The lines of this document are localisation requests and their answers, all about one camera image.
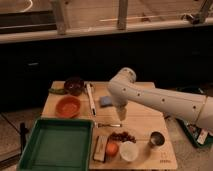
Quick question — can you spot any orange bowl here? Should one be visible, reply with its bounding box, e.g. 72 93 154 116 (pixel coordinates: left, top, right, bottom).
55 96 81 118

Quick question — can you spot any dark brown bowl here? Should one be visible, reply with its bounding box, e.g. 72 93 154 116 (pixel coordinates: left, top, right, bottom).
64 77 84 96

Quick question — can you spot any bunch of red grapes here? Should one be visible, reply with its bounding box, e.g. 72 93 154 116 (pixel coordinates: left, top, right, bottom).
109 132 136 143

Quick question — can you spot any wooden rectangular block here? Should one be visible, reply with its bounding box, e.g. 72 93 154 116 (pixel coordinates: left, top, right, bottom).
93 135 108 162

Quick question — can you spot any metal fork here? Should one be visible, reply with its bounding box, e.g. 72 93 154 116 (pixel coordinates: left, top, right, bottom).
94 122 122 128

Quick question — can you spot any steel cup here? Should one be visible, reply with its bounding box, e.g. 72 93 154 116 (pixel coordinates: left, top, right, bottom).
149 131 165 148

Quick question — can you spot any green bin with items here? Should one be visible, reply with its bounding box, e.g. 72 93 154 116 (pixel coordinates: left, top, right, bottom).
176 85 213 149

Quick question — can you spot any orange fruit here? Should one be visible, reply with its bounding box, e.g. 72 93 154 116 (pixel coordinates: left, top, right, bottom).
106 142 119 156

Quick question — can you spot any green vegetable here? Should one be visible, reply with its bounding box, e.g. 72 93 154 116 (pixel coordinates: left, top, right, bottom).
48 88 67 95

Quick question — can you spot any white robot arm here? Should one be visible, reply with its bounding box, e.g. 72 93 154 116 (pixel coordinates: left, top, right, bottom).
108 67 213 133

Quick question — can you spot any green plastic tray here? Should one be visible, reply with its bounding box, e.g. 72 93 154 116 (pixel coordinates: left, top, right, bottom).
17 118 93 171

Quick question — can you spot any blue sponge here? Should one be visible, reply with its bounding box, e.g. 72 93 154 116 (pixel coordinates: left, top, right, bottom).
99 96 112 107

